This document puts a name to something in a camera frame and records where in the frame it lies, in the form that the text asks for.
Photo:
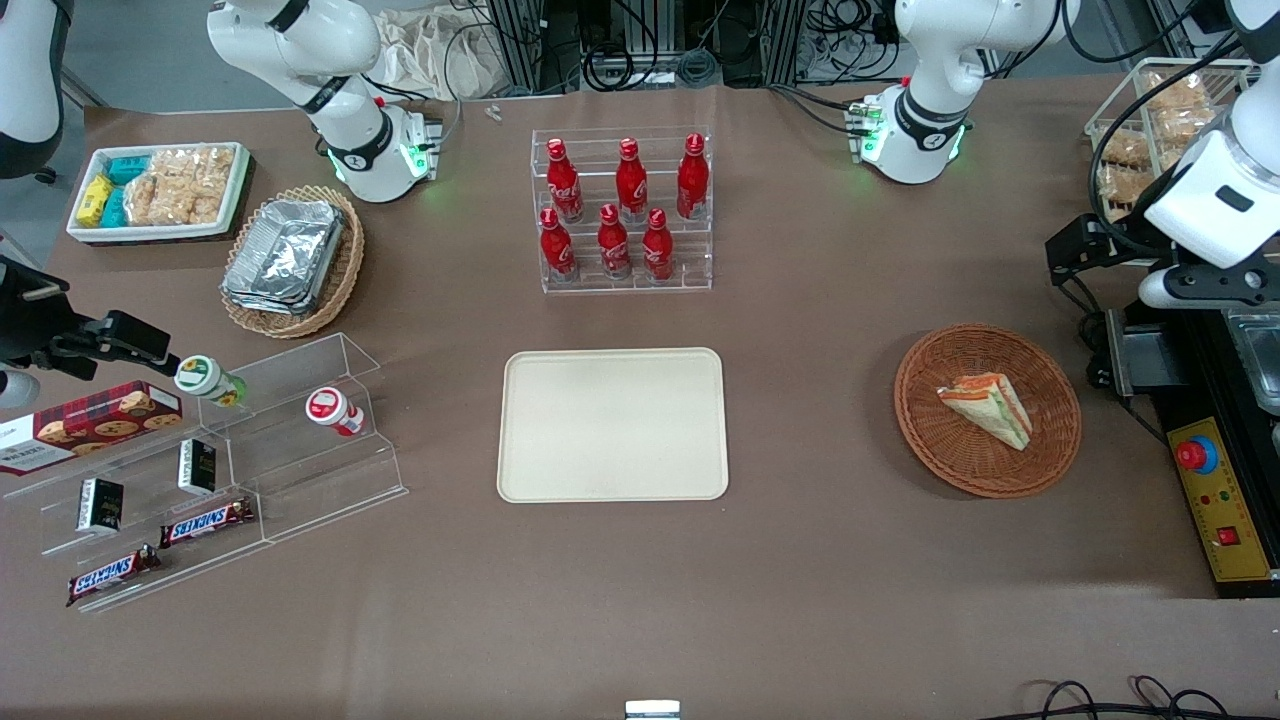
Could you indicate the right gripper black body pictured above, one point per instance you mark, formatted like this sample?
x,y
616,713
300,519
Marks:
x,y
28,328

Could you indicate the triangle sandwich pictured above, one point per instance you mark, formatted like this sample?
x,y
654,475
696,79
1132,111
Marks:
x,y
990,408

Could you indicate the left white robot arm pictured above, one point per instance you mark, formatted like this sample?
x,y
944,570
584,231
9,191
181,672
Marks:
x,y
935,110

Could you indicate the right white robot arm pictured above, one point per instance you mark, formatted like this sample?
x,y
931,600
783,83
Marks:
x,y
300,50

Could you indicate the white rectangular snack tray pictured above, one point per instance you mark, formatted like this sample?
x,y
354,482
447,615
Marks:
x,y
80,230

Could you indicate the tan oval wicker basket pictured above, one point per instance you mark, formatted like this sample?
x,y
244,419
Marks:
x,y
340,280

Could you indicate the brown round wicker basket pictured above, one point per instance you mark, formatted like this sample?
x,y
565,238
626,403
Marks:
x,y
975,450

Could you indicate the cream plastic serving tray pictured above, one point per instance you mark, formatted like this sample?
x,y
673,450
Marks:
x,y
612,425

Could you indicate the clear rice cracker pack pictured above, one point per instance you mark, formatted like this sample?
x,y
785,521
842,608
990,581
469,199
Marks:
x,y
1178,100
1118,192
1125,150
208,170
158,200

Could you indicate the red tartan cookie box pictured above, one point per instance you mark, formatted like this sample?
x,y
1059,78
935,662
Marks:
x,y
90,428

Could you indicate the green cap yogurt bottle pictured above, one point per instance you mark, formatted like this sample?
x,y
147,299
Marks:
x,y
205,380

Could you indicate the steel rectangular container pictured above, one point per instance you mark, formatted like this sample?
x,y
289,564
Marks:
x,y
1260,360

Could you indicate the teal snack packet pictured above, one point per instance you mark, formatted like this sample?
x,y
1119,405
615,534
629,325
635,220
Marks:
x,y
114,208
128,168

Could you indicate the yellow snack packet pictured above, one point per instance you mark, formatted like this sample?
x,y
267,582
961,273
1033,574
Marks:
x,y
94,200

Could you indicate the small black chocolate box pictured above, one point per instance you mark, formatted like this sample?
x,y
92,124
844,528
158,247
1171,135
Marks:
x,y
197,467
100,505

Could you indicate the stacked aluminium foil trays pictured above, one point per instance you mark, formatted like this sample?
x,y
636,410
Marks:
x,y
285,255

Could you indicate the clear acrylic stepped shelf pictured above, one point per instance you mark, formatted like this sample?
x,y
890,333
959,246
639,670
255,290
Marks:
x,y
320,480
150,510

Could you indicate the red emergency stop button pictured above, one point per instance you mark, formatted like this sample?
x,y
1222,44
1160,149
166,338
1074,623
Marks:
x,y
1196,455

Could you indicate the brown Snickers bar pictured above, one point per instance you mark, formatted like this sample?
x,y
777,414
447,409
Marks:
x,y
207,522
113,576

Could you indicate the red cap yogurt bottle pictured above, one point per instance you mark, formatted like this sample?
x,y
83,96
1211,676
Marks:
x,y
333,410

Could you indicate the black control box yellow panel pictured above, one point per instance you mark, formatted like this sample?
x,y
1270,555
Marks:
x,y
1225,520

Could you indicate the clear acrylic bottle rack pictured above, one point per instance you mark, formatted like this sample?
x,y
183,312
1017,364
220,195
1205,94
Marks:
x,y
690,260

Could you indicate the red cola bottle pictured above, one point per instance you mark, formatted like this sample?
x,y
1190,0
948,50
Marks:
x,y
692,182
657,250
556,250
562,185
630,185
613,248

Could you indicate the beige crumpled bag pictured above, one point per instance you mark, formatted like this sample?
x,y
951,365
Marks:
x,y
440,55

